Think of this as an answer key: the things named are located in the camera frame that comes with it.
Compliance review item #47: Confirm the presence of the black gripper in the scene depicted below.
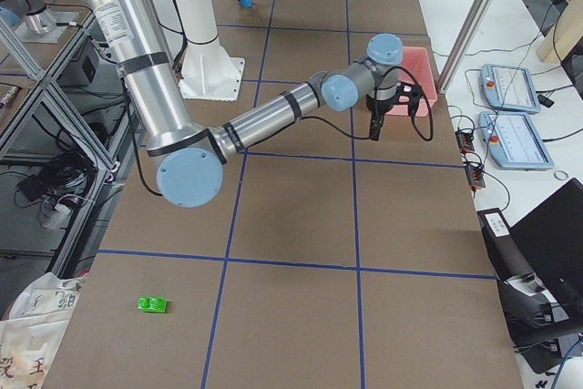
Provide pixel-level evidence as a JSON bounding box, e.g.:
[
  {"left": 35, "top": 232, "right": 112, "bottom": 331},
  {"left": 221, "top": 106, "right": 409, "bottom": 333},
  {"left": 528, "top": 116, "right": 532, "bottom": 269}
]
[{"left": 366, "top": 95, "right": 397, "bottom": 140}]

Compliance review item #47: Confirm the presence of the green block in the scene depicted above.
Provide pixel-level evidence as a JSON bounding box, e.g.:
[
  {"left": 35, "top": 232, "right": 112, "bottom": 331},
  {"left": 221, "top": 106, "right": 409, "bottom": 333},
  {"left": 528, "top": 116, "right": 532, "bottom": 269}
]
[{"left": 137, "top": 296, "right": 169, "bottom": 313}]

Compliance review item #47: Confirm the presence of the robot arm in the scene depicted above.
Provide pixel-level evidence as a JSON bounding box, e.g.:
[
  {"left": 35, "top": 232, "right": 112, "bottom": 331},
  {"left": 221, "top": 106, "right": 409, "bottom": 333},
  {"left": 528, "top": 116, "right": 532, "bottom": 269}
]
[{"left": 81, "top": 0, "right": 404, "bottom": 208}]

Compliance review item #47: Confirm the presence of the pink plastic box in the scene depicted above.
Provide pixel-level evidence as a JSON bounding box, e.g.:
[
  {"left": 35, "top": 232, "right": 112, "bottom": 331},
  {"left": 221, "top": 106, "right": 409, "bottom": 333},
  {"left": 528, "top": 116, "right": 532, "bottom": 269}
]
[{"left": 384, "top": 46, "right": 439, "bottom": 118}]

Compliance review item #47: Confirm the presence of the black box with label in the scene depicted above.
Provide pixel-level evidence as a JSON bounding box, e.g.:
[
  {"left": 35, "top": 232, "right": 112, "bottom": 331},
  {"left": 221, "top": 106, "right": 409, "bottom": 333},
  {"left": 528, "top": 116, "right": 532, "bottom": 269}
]
[{"left": 476, "top": 208, "right": 534, "bottom": 281}]

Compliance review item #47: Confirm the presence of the near teach pendant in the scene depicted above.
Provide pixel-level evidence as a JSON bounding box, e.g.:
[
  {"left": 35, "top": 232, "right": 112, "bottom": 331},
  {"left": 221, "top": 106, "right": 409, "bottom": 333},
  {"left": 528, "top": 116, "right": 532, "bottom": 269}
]
[{"left": 478, "top": 111, "right": 554, "bottom": 170}]

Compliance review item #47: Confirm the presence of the teach pendant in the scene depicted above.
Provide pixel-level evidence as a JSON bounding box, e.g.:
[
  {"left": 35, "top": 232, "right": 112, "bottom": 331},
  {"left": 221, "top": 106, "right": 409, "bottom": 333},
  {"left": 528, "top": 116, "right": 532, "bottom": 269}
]
[
  {"left": 480, "top": 64, "right": 540, "bottom": 114},
  {"left": 478, "top": 111, "right": 554, "bottom": 170}
]

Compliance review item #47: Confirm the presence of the far teach pendant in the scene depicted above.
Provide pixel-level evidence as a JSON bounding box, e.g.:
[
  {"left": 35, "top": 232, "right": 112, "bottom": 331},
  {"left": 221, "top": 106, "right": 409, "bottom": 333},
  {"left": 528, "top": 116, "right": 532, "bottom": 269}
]
[{"left": 480, "top": 64, "right": 540, "bottom": 114}]

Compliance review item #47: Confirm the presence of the black laptop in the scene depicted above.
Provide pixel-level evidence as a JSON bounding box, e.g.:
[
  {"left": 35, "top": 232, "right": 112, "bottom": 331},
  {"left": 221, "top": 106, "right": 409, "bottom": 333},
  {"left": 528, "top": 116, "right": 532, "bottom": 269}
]
[{"left": 510, "top": 178, "right": 582, "bottom": 316}]

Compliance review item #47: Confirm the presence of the printed paper bag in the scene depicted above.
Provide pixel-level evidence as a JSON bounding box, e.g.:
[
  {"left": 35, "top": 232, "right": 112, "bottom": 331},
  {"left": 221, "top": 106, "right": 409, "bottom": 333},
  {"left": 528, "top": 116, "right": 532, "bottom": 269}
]
[{"left": 1, "top": 272, "right": 87, "bottom": 388}]

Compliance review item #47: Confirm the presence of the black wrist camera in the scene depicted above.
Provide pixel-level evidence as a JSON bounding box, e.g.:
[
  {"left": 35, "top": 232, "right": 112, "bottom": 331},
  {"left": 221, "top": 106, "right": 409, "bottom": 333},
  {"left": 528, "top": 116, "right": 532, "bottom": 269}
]
[{"left": 395, "top": 82, "right": 424, "bottom": 118}]

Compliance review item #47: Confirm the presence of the white camera post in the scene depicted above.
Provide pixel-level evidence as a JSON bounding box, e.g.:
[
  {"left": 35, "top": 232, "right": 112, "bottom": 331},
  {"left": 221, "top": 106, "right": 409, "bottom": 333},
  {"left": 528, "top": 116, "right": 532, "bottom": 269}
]
[{"left": 176, "top": 0, "right": 245, "bottom": 102}]

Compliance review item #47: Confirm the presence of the aluminium frame post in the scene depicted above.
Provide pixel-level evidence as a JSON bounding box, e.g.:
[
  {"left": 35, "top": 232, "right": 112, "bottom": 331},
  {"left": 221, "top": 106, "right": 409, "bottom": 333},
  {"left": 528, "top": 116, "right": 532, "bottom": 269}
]
[{"left": 436, "top": 0, "right": 492, "bottom": 94}]

